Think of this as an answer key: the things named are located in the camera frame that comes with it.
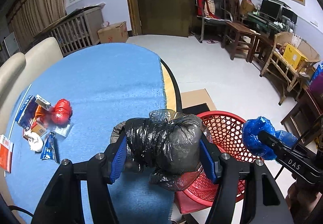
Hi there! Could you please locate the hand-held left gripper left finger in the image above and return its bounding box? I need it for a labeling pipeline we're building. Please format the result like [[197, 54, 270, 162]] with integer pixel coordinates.
[[31, 134, 128, 224]]

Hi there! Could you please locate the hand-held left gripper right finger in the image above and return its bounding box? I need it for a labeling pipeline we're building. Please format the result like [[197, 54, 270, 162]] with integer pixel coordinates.
[[199, 137, 294, 224]]

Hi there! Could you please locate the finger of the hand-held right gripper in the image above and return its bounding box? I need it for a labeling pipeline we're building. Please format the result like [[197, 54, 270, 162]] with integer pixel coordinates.
[[259, 130, 287, 157]]

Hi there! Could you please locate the blue plastic bag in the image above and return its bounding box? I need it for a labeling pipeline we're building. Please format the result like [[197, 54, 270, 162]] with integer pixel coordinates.
[[242, 117, 298, 161]]

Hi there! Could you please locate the red plastic basket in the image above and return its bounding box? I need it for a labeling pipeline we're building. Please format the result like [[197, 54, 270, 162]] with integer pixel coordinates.
[[174, 111, 264, 214]]

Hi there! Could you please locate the black plastic bag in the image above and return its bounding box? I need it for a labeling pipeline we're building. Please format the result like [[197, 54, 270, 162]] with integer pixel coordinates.
[[110, 109, 210, 192]]

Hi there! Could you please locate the blue printed packet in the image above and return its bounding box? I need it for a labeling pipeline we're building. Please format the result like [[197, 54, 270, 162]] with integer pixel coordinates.
[[40, 132, 60, 163]]

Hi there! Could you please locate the white tissue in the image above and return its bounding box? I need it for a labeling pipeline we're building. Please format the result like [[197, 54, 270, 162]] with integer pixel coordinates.
[[23, 131, 44, 152]]

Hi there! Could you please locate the white long box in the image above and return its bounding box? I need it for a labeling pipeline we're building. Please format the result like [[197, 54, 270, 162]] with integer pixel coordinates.
[[35, 95, 51, 111]]

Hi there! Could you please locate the blue carton box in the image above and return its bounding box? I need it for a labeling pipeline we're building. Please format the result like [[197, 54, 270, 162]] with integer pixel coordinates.
[[15, 95, 38, 130]]

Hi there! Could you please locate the red and white box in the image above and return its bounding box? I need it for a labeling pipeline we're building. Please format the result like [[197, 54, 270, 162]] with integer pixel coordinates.
[[0, 134, 14, 173]]

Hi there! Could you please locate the person's right hand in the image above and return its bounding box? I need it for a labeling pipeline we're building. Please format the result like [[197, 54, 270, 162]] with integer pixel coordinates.
[[285, 181, 323, 224]]

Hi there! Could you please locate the dark wooden cabinet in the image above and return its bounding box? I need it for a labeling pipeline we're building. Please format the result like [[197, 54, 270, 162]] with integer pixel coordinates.
[[280, 88, 323, 146]]

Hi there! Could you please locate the black mat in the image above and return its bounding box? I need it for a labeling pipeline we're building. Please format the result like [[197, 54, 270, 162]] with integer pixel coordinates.
[[183, 104, 211, 115]]

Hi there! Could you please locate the clear plastic wrapper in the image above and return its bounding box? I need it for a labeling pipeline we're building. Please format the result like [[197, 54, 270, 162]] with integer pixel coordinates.
[[50, 122, 74, 138]]

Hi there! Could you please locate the flat cardboard sheet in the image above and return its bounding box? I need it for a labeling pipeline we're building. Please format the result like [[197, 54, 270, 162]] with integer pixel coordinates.
[[180, 88, 217, 115]]

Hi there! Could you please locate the purple bag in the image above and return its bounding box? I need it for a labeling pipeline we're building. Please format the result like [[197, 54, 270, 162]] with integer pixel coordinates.
[[309, 63, 323, 100]]

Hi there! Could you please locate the red plastic bag ball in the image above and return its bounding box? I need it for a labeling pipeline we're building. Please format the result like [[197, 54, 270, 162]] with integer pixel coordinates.
[[50, 98, 72, 124]]

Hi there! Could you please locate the wicker chair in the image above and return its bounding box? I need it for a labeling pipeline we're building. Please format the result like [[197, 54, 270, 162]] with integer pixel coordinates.
[[260, 32, 321, 106]]

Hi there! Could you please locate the round wooden table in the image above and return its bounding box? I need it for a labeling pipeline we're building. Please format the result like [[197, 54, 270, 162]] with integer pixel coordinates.
[[159, 57, 182, 118]]

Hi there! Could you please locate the small brown cardboard box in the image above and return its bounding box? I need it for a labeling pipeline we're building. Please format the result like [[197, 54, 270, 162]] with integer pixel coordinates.
[[31, 123, 48, 137]]

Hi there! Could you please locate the blue tablecloth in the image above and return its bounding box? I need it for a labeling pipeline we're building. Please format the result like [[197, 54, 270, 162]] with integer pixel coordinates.
[[5, 43, 177, 224]]

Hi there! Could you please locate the yellow box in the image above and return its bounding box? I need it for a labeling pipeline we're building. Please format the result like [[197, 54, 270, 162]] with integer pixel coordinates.
[[283, 43, 309, 70]]

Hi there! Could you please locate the orange packet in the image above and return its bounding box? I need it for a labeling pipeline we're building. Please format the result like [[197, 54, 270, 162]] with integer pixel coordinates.
[[35, 105, 52, 124]]

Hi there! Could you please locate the wooden side table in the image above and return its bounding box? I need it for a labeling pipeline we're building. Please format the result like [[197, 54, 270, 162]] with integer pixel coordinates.
[[222, 0, 261, 62]]

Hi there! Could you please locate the glass computer desk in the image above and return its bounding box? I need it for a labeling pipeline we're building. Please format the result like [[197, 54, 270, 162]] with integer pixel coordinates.
[[246, 12, 296, 36]]

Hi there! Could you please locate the small computer monitor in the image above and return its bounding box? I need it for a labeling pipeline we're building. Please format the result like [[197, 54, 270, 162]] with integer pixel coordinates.
[[281, 7, 298, 25]]

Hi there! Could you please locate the large cardboard box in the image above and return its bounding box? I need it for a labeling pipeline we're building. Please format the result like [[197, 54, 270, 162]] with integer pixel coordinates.
[[97, 21, 129, 44]]

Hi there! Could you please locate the beige leather sofa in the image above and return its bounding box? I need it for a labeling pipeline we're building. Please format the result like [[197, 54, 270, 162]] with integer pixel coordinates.
[[0, 37, 63, 134]]

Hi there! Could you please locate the large computer monitor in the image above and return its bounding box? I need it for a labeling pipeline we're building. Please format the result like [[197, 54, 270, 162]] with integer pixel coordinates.
[[260, 0, 282, 21]]

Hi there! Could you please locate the tan cardboard box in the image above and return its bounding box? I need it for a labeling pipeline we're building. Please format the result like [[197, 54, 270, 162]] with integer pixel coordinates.
[[240, 0, 255, 16]]

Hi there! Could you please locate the wooden crib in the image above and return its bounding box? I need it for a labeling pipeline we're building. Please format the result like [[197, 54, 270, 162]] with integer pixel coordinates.
[[34, 4, 105, 57]]

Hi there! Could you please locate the red striped cloth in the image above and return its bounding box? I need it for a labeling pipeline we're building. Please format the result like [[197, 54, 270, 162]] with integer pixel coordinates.
[[196, 0, 215, 18]]

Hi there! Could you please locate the white panel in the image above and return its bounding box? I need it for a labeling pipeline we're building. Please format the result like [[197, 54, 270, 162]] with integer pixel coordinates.
[[4, 32, 21, 55]]

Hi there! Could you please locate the black cable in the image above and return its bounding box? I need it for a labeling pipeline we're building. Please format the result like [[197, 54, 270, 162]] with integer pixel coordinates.
[[7, 204, 34, 217]]

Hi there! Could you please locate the metal frame chair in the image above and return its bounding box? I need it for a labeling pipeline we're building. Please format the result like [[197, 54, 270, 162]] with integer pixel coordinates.
[[195, 0, 243, 43]]

